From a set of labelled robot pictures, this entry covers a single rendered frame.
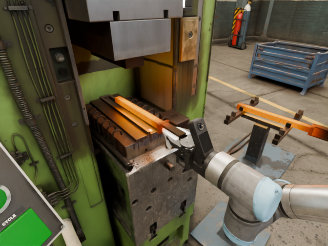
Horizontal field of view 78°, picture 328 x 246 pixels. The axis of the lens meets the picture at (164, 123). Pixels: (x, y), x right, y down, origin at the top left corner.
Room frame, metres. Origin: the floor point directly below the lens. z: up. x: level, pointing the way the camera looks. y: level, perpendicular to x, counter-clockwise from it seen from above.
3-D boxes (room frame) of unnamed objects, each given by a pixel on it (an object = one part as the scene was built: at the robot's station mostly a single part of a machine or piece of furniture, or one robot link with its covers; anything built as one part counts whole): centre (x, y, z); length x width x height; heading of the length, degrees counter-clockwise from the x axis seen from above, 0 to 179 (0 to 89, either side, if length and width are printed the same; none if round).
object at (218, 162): (0.40, -0.15, 1.02); 0.10 x 0.05 x 0.09; 130
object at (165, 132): (0.53, -0.02, 1.02); 0.09 x 0.03 x 0.06; 43
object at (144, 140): (0.77, 0.19, 0.96); 0.42 x 0.20 x 0.09; 40
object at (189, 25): (0.91, -0.10, 1.27); 0.09 x 0.02 x 0.17; 130
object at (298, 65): (4.02, -2.47, 0.36); 1.20 x 0.80 x 0.72; 34
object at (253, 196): (0.33, -0.21, 1.02); 0.12 x 0.09 x 0.10; 40
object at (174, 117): (0.77, -0.04, 0.95); 0.12 x 0.08 x 0.06; 40
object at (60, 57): (0.61, 0.31, 1.24); 0.03 x 0.03 x 0.07; 40
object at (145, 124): (0.79, 0.17, 0.99); 0.42 x 0.05 x 0.01; 40
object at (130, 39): (0.77, 0.19, 1.32); 0.42 x 0.20 x 0.10; 40
